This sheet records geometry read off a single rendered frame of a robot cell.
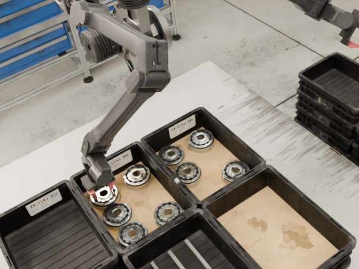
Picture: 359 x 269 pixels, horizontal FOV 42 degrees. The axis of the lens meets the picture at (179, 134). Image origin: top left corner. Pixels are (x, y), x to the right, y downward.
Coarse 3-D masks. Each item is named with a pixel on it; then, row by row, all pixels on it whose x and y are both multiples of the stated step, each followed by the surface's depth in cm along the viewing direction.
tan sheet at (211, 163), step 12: (180, 144) 189; (216, 144) 187; (192, 156) 183; (204, 156) 183; (216, 156) 182; (228, 156) 181; (204, 168) 178; (216, 168) 178; (204, 180) 174; (216, 180) 174; (192, 192) 171; (204, 192) 170
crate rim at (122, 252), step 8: (136, 144) 178; (120, 152) 175; (144, 152) 175; (152, 160) 171; (160, 168) 168; (72, 176) 169; (168, 176) 164; (72, 184) 167; (176, 184) 162; (80, 192) 165; (184, 192) 159; (192, 200) 156; (88, 208) 158; (192, 208) 154; (96, 216) 157; (176, 216) 152; (104, 224) 153; (168, 224) 150; (104, 232) 151; (152, 232) 149; (112, 240) 148; (144, 240) 147; (120, 248) 146; (128, 248) 146; (120, 256) 146
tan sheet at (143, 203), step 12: (120, 180) 179; (156, 180) 177; (120, 192) 175; (132, 192) 174; (144, 192) 173; (156, 192) 173; (132, 204) 170; (144, 204) 169; (156, 204) 169; (144, 216) 166
